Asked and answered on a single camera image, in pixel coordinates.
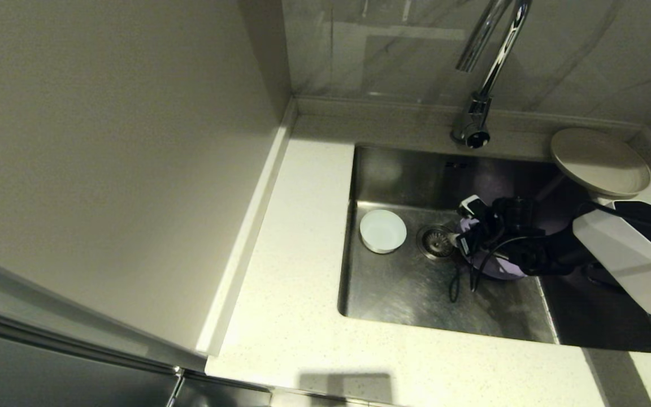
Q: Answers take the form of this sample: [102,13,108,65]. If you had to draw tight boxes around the grey glossy cabinet door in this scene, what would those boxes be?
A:
[0,317,272,407]

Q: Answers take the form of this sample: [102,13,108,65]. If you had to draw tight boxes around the stainless steel sink basin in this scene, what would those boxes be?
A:
[337,141,651,356]

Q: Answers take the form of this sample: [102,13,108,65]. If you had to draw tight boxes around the beige plastic plate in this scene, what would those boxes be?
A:
[549,127,651,199]

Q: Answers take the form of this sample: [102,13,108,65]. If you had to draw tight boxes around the white edge trim strip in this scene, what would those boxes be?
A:
[197,97,299,358]

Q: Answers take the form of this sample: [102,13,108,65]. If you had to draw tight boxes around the chrome kitchen faucet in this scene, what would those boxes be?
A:
[451,0,533,150]

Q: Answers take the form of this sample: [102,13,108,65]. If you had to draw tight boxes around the purple plastic plate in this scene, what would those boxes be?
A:
[457,217,531,282]

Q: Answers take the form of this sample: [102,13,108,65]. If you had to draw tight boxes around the tall beige cabinet side panel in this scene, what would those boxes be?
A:
[0,0,293,368]

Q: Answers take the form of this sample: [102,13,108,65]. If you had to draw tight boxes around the metal sink drain strainer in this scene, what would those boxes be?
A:
[416,224,461,262]

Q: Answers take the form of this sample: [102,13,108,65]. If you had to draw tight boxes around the metal door trim strip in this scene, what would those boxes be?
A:
[0,302,185,376]

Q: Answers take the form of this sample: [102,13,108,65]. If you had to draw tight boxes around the small white bowl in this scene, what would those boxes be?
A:
[359,209,408,255]

